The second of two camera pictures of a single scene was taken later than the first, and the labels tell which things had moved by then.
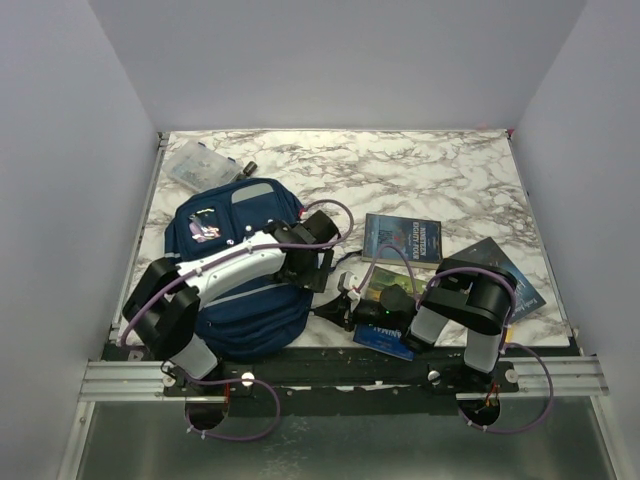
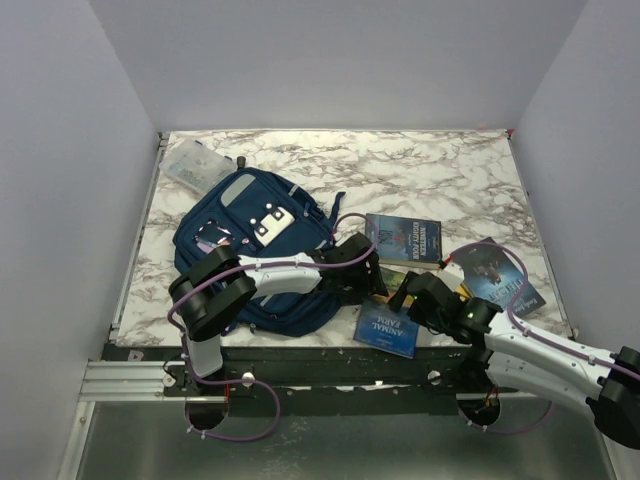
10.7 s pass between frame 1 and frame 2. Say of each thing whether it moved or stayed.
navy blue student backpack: moved
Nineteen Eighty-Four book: stayed
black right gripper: moved
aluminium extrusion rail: stayed
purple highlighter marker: moved
